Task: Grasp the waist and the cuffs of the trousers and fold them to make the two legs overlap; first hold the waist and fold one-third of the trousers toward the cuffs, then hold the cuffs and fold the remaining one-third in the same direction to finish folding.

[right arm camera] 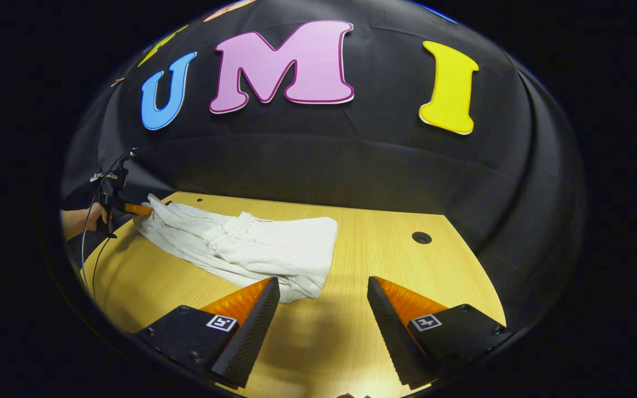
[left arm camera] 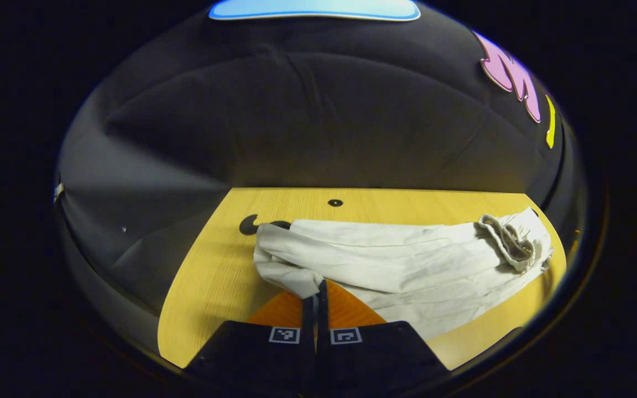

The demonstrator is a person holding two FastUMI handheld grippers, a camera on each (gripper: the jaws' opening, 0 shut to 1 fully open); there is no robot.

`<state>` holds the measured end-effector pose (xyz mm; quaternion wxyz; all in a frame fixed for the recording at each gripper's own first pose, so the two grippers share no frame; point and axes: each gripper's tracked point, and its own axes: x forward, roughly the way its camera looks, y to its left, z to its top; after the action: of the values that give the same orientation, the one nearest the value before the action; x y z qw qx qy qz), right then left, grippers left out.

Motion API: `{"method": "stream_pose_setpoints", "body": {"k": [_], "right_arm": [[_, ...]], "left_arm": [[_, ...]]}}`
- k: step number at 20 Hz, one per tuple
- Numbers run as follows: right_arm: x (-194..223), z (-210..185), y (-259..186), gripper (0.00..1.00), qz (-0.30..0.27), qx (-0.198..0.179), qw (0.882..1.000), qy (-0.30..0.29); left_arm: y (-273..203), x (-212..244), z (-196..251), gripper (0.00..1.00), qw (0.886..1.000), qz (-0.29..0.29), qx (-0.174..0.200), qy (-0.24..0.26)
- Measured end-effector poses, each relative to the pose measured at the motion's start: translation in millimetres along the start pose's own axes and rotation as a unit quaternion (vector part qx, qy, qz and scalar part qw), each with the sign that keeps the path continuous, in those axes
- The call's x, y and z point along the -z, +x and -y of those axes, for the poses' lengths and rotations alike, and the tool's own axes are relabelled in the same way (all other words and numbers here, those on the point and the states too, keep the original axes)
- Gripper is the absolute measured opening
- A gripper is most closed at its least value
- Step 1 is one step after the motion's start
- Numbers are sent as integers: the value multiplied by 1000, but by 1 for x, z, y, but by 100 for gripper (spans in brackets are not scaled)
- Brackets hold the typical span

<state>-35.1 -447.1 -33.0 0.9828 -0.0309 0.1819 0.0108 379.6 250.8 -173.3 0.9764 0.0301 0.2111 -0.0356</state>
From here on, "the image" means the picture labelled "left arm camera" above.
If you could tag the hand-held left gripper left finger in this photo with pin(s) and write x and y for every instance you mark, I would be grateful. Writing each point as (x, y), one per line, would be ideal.
(263, 359)

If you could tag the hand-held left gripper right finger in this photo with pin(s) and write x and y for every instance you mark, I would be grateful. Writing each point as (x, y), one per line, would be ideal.
(374, 359)

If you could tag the white jeans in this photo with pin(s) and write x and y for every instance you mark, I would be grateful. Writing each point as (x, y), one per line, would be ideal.
(407, 265)

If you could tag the black curved table mark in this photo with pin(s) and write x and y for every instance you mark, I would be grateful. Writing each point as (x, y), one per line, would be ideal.
(247, 225)

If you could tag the white clip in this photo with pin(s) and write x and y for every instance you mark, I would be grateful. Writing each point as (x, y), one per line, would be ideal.
(59, 191)

